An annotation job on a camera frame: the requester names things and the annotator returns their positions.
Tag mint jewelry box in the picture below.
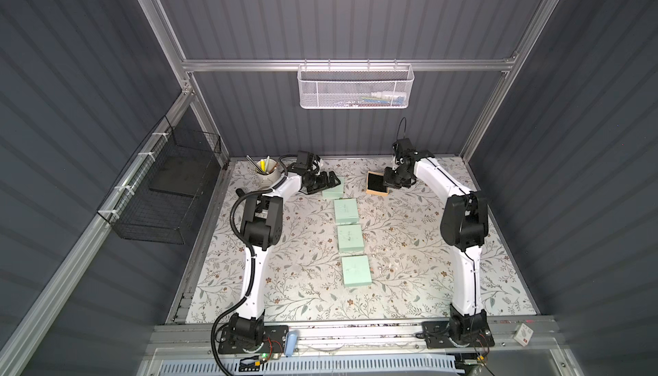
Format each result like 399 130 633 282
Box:
342 255 372 288
322 177 345 199
337 223 365 254
333 199 359 225

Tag tan drawer tray black insert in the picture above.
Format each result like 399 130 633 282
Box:
365 171 389 196

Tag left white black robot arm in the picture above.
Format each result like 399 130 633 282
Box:
223 151 341 351

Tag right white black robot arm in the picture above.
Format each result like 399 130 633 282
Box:
384 138 489 346

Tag white pen holder cup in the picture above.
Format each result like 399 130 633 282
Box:
247 156 281 189

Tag floral table mat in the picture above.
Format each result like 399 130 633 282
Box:
183 158 537 324

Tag white perforated front panel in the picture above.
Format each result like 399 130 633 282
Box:
156 354 459 376

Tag white square tag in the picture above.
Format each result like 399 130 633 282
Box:
513 323 534 347

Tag white wire wall basket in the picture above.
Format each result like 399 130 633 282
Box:
296 62 415 110

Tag black wire side basket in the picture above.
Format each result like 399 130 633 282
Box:
97 120 222 245

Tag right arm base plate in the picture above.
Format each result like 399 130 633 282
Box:
415 319 495 350

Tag blue cylinder on rail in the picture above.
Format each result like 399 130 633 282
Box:
284 330 299 357

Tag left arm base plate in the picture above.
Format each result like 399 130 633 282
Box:
216 326 290 355

